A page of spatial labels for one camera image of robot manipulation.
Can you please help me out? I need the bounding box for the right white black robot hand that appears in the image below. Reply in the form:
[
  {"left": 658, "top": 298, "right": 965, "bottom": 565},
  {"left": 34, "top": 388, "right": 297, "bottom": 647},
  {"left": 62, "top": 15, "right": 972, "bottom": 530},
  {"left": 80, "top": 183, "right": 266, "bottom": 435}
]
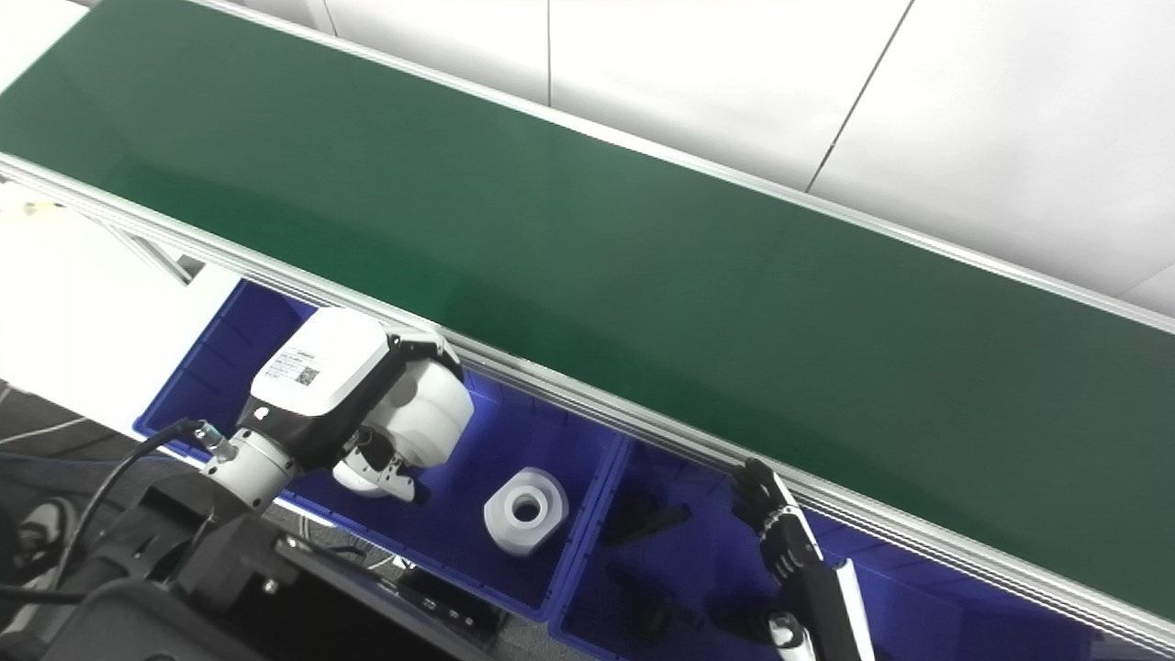
[{"left": 731, "top": 457, "right": 875, "bottom": 661}]

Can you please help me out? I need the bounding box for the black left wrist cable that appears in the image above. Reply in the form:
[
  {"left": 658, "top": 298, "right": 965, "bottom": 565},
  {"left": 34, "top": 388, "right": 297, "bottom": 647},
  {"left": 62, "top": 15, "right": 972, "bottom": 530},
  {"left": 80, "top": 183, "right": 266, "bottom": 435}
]
[{"left": 55, "top": 418, "right": 240, "bottom": 588}]

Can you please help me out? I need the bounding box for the black angular plastic part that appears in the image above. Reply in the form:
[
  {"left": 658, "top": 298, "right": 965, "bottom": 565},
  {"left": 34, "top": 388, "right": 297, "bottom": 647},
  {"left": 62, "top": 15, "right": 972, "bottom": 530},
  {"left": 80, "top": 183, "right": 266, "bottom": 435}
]
[
  {"left": 609, "top": 487, "right": 692, "bottom": 548},
  {"left": 613, "top": 567, "right": 704, "bottom": 645}
]

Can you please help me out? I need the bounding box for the blue bin with white parts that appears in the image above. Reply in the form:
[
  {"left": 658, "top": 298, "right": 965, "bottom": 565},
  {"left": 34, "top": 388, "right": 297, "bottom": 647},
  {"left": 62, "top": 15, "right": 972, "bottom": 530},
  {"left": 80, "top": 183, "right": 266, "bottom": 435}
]
[{"left": 133, "top": 278, "right": 634, "bottom": 623}]

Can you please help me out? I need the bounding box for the blue bin with black parts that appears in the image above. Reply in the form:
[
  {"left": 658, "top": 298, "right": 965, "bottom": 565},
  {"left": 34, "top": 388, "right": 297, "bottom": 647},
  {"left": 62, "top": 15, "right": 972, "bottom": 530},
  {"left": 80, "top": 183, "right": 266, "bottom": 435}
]
[{"left": 549, "top": 436, "right": 1139, "bottom": 661}]

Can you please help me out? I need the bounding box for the black power strip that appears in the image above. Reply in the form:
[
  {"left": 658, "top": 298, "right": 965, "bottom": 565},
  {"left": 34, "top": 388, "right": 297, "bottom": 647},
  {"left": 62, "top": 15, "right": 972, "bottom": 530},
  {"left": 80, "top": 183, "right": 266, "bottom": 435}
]
[{"left": 395, "top": 567, "right": 508, "bottom": 636}]

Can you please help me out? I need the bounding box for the aluminium conveyor leg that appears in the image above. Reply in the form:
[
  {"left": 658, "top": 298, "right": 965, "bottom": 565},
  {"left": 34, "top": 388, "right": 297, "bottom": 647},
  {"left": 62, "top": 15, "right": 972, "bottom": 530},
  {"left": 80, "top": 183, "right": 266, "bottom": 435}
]
[{"left": 96, "top": 220, "right": 207, "bottom": 284}]

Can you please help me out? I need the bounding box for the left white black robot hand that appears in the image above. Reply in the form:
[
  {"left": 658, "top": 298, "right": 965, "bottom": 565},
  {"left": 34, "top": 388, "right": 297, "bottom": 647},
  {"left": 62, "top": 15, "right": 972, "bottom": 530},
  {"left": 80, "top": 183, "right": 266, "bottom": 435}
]
[{"left": 241, "top": 307, "right": 465, "bottom": 507}]

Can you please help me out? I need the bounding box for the grey white shoe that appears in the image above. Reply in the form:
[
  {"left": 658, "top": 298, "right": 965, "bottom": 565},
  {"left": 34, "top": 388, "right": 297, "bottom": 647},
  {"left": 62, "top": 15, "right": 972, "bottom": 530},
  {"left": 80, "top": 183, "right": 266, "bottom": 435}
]
[{"left": 13, "top": 496, "right": 80, "bottom": 563}]

